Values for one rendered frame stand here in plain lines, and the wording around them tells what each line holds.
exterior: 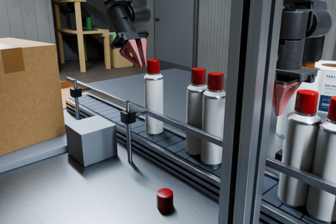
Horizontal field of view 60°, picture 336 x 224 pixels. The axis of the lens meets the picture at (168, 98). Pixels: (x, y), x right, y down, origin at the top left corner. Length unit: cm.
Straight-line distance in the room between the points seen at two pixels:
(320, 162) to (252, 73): 21
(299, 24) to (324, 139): 20
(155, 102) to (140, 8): 30
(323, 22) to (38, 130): 74
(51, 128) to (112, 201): 35
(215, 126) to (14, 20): 545
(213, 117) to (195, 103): 6
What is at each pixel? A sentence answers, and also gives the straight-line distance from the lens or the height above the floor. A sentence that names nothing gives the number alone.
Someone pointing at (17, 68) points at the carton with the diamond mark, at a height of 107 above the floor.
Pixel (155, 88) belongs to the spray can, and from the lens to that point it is 76.
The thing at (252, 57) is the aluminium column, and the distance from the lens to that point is 37.
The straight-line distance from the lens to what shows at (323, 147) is 51.
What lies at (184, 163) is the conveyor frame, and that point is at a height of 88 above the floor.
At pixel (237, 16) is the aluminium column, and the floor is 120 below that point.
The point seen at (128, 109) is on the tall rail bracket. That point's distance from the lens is 72.
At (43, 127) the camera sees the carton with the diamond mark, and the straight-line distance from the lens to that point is 90.
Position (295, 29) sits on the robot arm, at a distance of 57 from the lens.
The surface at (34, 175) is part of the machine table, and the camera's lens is 79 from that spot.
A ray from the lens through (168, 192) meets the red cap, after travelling 61.
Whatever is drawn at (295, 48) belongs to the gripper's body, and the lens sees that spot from 58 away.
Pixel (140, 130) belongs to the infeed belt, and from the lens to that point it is 84.
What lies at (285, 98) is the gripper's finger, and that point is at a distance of 63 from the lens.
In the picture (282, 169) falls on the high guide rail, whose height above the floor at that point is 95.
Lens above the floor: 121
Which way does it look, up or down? 17 degrees down
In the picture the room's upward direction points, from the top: straight up
